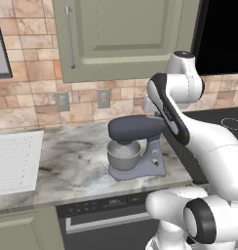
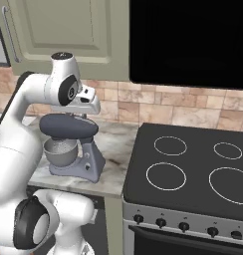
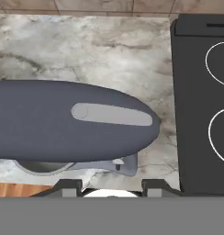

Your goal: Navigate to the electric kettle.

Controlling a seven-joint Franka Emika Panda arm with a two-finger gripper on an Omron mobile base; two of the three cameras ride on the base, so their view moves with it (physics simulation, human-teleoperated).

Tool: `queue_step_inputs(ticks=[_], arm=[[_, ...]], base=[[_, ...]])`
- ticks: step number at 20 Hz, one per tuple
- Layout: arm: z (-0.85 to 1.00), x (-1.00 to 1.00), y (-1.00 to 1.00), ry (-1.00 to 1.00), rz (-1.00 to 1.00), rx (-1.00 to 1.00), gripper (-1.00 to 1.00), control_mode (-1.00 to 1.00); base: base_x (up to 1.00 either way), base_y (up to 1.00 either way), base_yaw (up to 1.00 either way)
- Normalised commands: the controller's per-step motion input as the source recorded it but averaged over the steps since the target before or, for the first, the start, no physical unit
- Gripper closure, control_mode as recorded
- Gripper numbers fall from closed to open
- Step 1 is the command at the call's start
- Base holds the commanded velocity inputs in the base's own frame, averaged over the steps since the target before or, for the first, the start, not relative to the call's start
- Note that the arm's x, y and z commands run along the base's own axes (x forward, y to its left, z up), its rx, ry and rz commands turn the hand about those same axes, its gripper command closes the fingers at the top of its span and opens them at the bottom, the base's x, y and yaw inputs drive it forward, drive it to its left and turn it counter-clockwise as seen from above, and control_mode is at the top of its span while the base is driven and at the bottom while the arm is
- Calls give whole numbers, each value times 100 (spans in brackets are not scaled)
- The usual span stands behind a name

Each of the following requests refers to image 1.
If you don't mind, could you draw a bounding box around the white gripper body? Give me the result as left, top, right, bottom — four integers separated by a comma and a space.
141, 94, 159, 116

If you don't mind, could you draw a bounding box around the grey stand mixer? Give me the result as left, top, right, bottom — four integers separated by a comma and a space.
106, 114, 169, 183

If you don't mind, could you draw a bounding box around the black hob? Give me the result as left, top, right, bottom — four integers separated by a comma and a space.
163, 106, 238, 186

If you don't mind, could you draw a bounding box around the black range hood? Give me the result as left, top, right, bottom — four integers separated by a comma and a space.
190, 0, 238, 76

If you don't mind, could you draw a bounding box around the black dishwasher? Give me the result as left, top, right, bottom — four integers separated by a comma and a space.
55, 189, 162, 250

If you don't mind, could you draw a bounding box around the grey microwave oven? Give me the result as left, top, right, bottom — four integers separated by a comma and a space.
0, 5, 14, 80

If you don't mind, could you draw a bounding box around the green base cupboard door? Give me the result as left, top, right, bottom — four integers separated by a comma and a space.
0, 206, 65, 250

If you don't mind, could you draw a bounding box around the grey wall socket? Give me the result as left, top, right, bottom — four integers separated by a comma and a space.
54, 91, 71, 113
97, 88, 111, 109

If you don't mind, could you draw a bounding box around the green wall cupboard door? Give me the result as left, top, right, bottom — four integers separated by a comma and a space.
52, 0, 201, 84

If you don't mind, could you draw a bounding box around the silver cupboard door handle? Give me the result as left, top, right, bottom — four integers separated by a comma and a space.
63, 5, 77, 70

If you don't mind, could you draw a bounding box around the silver dishwasher handle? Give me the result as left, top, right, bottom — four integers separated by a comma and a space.
64, 212, 152, 235

